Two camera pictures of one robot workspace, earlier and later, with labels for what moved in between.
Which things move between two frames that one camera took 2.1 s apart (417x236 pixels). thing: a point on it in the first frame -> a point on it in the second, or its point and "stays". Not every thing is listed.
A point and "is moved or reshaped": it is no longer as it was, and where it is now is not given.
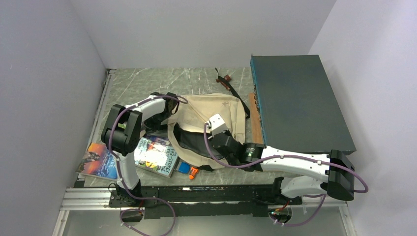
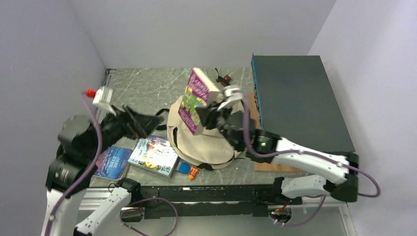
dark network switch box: x=298 y=109 stays
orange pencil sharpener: x=193 y=171 stays
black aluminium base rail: x=159 y=202 stays
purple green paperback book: x=122 y=125 is moved or reshaped
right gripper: x=227 y=132 -> x=208 y=114
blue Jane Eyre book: x=99 y=161 stays
